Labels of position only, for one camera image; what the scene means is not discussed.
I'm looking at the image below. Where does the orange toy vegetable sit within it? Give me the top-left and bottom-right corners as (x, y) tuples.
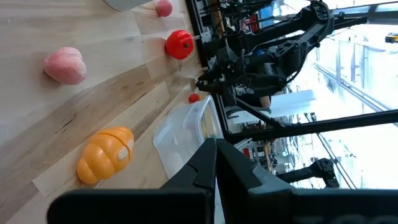
(76, 126), (135, 185)

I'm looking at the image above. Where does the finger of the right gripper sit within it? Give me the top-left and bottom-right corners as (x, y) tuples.
(196, 70), (229, 93)
(219, 85), (239, 107)

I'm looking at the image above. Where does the small pale pink toy fruit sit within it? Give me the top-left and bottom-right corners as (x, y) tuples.
(43, 46), (88, 86)

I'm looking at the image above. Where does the pink toy peach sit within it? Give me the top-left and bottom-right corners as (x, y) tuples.
(155, 0), (174, 18)

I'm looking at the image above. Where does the clear plastic tupperware container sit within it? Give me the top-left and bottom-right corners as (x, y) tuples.
(152, 95), (224, 180)

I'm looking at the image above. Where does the red toy bell pepper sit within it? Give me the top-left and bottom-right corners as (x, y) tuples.
(164, 29), (195, 61)

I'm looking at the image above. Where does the person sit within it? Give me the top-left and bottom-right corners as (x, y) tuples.
(231, 83), (274, 110)

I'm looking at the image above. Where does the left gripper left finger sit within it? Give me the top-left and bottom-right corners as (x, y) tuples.
(46, 138), (218, 224)

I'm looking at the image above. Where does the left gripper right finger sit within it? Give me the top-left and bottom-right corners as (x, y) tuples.
(216, 138), (398, 224)

